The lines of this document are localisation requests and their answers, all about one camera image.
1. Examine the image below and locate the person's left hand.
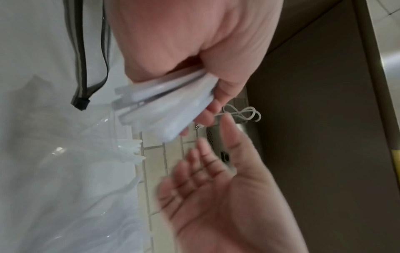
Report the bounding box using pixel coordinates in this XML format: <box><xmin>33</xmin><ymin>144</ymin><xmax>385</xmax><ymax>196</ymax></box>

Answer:
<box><xmin>105</xmin><ymin>0</ymin><xmax>284</xmax><ymax>137</ymax></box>

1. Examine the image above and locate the stack of white packets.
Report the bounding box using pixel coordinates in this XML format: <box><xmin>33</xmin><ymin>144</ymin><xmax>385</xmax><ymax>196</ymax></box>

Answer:
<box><xmin>113</xmin><ymin>70</ymin><xmax>218</xmax><ymax>143</ymax></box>

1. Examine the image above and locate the white coiled cable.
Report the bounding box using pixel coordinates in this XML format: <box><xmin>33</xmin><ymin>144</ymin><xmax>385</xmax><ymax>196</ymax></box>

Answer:
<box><xmin>215</xmin><ymin>103</ymin><xmax>262</xmax><ymax>123</ymax></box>

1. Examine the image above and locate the clear plastic bag black zipper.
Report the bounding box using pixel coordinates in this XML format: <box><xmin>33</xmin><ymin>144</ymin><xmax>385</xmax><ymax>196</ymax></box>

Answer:
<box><xmin>0</xmin><ymin>0</ymin><xmax>148</xmax><ymax>253</ymax></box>

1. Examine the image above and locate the silver metal device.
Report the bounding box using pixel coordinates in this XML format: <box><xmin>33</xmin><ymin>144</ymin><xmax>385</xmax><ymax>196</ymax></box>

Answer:
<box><xmin>205</xmin><ymin>123</ymin><xmax>264</xmax><ymax>171</ymax></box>

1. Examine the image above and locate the person's right hand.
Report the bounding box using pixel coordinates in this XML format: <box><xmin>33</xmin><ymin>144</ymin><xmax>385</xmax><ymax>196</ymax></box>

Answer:
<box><xmin>156</xmin><ymin>114</ymin><xmax>311</xmax><ymax>253</ymax></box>

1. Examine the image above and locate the beige metal post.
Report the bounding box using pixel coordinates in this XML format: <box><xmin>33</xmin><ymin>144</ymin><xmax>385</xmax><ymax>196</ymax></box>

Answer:
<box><xmin>352</xmin><ymin>0</ymin><xmax>400</xmax><ymax>253</ymax></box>

